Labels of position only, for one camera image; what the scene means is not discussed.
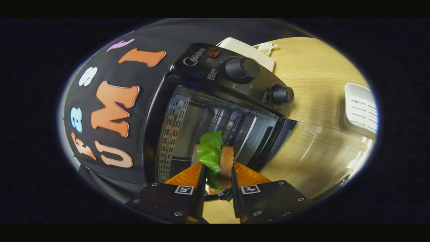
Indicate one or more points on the white pop-up toaster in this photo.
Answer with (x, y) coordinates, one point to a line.
(242, 47)

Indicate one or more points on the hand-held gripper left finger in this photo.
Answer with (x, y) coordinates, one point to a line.
(201, 191)

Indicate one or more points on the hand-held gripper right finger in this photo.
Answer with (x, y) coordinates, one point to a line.
(235, 195)

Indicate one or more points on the lettuce bread sandwich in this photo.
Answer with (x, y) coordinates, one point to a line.
(211, 151)

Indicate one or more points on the black toaster oven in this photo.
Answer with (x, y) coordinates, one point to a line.
(201, 67)

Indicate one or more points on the small white condiment dish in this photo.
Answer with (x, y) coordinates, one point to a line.
(265, 48)

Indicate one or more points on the white ridged plate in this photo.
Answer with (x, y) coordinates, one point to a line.
(361, 107)

